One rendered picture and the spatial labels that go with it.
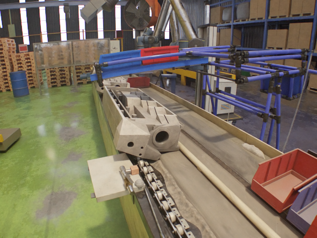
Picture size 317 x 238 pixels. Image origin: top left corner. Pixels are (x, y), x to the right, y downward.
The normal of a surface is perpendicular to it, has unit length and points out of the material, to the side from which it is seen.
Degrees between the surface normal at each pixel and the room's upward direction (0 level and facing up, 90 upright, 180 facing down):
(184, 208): 18
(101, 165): 0
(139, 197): 0
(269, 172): 88
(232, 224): 0
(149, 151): 90
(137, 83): 92
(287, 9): 90
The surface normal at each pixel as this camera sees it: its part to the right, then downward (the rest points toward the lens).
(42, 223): 0.00, -0.93
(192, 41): -0.31, 0.26
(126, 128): 0.34, -0.55
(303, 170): -0.94, 0.10
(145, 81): 0.36, 0.37
